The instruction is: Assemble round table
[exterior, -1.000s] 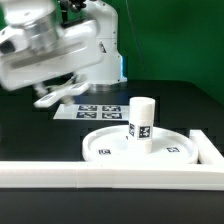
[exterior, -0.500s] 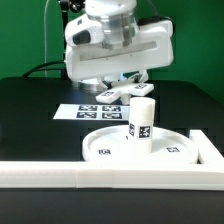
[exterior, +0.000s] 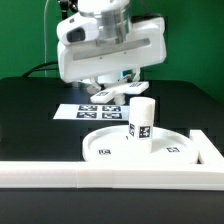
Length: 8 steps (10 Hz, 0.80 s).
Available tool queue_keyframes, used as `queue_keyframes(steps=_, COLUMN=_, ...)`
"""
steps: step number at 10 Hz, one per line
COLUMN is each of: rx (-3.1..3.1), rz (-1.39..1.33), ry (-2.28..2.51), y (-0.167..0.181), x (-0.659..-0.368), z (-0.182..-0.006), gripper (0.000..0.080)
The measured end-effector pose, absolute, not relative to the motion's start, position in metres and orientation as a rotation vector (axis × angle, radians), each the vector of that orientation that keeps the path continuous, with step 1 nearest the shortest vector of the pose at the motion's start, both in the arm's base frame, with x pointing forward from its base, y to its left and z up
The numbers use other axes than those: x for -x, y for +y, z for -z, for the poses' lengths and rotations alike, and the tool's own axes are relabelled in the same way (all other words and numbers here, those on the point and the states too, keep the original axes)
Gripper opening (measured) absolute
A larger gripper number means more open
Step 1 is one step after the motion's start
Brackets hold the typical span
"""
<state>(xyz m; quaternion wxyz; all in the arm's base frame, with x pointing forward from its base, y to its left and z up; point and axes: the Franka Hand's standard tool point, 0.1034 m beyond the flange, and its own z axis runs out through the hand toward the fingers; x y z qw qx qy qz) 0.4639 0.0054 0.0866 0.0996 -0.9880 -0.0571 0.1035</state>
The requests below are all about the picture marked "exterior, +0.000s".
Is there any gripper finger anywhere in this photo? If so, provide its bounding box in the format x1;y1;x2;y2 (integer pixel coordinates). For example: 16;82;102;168
129;68;141;82
87;78;101;94

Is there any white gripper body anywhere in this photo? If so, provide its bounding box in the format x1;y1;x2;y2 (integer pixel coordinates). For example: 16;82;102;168
56;13;166;83

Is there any white cross-shaped table base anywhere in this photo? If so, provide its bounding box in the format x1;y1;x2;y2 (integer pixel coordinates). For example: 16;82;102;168
90;81;149;105

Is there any white round table top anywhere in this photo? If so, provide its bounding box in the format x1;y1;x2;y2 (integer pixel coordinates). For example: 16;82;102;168
82;125;199;165

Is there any white marker sheet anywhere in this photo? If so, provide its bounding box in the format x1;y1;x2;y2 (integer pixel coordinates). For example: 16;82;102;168
54;104;129;121

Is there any white L-shaped fence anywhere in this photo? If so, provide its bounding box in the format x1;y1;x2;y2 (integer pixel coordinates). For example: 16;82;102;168
0;130;224;191

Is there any black cable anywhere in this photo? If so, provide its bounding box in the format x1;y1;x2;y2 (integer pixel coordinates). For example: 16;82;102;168
21;60;61;79

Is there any white thin cable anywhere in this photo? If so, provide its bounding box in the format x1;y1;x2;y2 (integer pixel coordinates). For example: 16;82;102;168
43;0;52;78

